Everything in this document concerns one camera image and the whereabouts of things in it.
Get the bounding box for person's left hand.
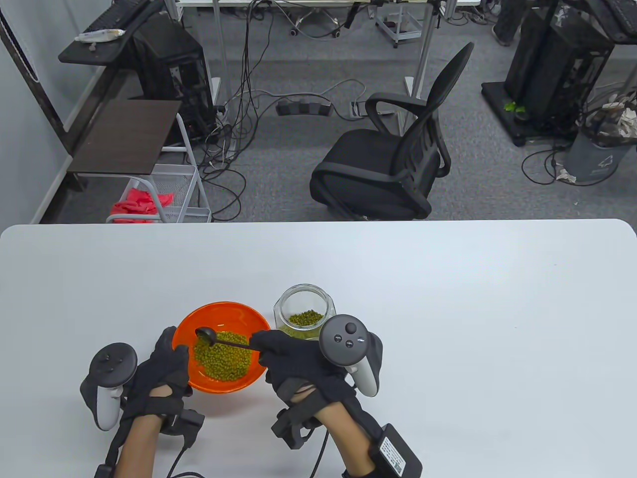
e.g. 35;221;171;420
119;326;193;423

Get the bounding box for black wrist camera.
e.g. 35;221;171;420
160;409;206;449
271;408;324;450

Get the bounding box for grey trash bin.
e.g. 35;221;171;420
563;107;637;182

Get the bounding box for black wrist strap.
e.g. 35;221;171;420
341;461;379;478

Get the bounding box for black power strip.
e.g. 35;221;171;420
276;98;333;118

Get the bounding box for black measuring scoop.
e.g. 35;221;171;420
195;327;252;349

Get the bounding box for black computer tower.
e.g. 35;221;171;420
130;20;215;145
504;0;615;130

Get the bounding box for white rolling stand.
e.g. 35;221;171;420
374;2;424;49

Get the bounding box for white desk frame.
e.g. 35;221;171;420
164;0;481;135

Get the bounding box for person's left forearm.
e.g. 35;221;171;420
115;416;164;478

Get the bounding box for black and white controller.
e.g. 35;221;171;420
80;343;139;432
318;315;384;398

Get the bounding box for person's right hand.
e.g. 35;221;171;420
249;330;356;411

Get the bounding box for bundle of black cables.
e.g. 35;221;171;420
197;0;279;222

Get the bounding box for black keyboard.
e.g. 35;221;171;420
85;0;150;31

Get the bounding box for white packet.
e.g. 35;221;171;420
75;28;126;42

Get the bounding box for black shelf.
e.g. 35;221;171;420
58;10;165;66
582;0;637;44

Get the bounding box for black rolling platform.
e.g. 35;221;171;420
481;81;580;147

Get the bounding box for pile of mung beans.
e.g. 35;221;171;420
193;331;254;383
278;310;331;340

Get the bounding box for white wire basket cart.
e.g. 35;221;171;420
106;112;213;224

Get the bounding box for black office chair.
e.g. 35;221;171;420
310;42;475;221

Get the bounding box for clear glass jar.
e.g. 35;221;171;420
273;284;336;342

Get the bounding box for orange bowl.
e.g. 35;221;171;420
172;301;272;394

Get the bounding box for black cable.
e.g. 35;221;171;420
165;446;205;478
308;431;329;478

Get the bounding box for dark wooden side table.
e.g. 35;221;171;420
67;99;182;176

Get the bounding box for black wall post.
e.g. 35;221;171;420
0;7;88;192

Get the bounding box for red cloth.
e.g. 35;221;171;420
110;187;176;224

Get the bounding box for person's right forearm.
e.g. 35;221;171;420
314;401;376;474

